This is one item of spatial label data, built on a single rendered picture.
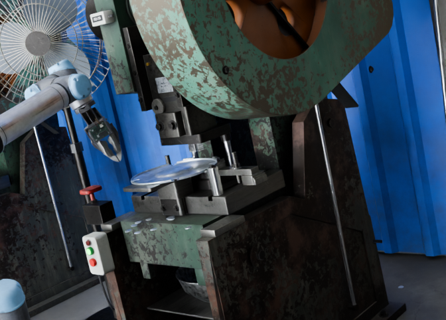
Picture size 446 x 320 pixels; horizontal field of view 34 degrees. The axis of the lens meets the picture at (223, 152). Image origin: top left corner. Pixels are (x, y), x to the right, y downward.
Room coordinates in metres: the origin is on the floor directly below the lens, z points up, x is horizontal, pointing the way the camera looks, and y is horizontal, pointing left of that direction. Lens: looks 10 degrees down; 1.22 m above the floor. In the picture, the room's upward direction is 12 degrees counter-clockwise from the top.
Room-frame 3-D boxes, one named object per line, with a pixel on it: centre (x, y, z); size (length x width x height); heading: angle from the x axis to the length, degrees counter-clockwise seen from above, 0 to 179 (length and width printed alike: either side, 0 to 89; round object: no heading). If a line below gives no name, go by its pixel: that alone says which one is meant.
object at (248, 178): (2.29, -0.04, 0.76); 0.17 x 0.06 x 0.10; 46
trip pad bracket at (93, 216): (2.46, 0.47, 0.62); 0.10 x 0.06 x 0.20; 46
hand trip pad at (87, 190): (2.47, 0.48, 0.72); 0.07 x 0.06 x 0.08; 136
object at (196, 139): (2.41, 0.08, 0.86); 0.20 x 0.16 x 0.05; 46
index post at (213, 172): (2.20, 0.04, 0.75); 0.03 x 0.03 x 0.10; 46
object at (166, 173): (2.32, 0.17, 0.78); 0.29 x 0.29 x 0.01
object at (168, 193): (2.28, 0.20, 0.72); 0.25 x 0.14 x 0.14; 136
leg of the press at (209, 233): (2.33, -0.21, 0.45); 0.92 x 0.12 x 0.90; 136
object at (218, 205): (2.41, 0.08, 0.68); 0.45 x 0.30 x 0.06; 46
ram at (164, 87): (2.38, 0.11, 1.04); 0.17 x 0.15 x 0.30; 136
